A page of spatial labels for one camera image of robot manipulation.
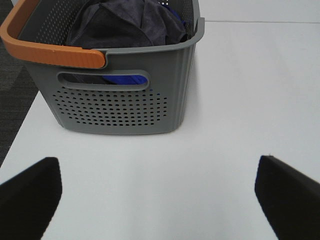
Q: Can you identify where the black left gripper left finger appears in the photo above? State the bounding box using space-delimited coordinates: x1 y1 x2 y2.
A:
0 157 62 240

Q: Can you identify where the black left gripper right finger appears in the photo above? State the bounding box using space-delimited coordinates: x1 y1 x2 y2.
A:
254 155 320 240

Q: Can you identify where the dark grey towel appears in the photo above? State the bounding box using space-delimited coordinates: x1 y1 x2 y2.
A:
65 0 188 49

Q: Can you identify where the blue cloth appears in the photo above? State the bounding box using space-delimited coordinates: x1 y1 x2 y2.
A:
102 5 186 85

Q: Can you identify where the grey perforated plastic basket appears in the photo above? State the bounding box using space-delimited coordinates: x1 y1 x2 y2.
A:
18 0 205 135

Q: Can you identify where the orange basket handle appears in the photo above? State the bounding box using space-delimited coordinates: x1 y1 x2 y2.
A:
0 0 106 69

